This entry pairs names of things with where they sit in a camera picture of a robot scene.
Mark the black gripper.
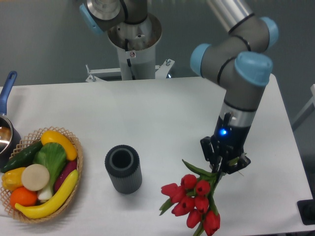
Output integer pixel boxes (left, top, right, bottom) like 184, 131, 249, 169
200, 121, 251, 175

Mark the yellow bell pepper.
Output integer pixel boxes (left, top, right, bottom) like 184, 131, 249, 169
1, 167, 26, 191

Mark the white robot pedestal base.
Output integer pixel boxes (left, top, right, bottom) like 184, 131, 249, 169
86, 13, 175, 82

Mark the yellow banana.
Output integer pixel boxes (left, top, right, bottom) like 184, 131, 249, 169
15, 170, 79, 219

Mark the beige round disc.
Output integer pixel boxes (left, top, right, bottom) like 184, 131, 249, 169
21, 164, 50, 191

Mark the blue handled saucepan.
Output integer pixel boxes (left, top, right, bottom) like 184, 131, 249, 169
0, 71, 21, 168

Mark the woven wicker basket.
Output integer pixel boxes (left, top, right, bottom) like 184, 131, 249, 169
0, 127, 83, 223

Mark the black device at edge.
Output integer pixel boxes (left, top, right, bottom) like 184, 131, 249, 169
297, 199, 315, 225

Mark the dark green cucumber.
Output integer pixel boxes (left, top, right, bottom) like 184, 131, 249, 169
0, 142, 43, 173

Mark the orange fruit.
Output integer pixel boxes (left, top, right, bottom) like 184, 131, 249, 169
10, 187, 37, 209

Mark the green lettuce leaf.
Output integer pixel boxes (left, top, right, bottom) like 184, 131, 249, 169
32, 143, 66, 203

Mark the white frame at right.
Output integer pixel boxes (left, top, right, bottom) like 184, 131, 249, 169
291, 84, 315, 131

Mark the dark grey ribbed vase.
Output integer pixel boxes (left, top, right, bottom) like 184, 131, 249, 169
104, 145, 142, 194

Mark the yellow squash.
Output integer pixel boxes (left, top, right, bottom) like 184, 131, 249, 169
40, 130, 77, 161

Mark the purple sweet potato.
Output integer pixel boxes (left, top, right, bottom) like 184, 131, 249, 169
54, 160, 77, 193

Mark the red tulip bouquet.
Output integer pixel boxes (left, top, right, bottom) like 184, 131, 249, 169
159, 160, 223, 236

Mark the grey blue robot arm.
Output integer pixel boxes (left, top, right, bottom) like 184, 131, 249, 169
79, 0, 279, 174

